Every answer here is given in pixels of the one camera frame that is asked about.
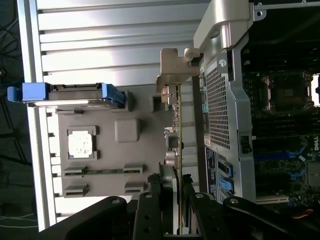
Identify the green RAM stick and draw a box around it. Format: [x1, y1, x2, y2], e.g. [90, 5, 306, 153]
[63, 168, 145, 176]

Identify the grey parts rack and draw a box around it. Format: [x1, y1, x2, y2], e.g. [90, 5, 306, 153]
[53, 84, 181, 201]

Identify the green motherboard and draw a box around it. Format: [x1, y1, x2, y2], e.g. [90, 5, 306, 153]
[249, 69, 320, 208]

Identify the blue expansion slot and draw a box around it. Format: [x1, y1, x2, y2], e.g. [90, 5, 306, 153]
[253, 147, 307, 163]

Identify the silver CPU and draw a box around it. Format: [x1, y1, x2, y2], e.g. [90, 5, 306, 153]
[67, 131, 96, 157]

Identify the grey chipset heatsink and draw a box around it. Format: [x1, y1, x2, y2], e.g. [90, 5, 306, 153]
[308, 159, 320, 187]

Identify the open PC case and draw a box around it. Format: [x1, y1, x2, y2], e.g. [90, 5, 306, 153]
[192, 0, 320, 221]

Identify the hard disk with blue caddy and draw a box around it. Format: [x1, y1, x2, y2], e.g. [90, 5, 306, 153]
[6, 82, 126, 110]

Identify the CPU socket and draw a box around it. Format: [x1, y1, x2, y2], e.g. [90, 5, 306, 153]
[259, 72, 313, 113]

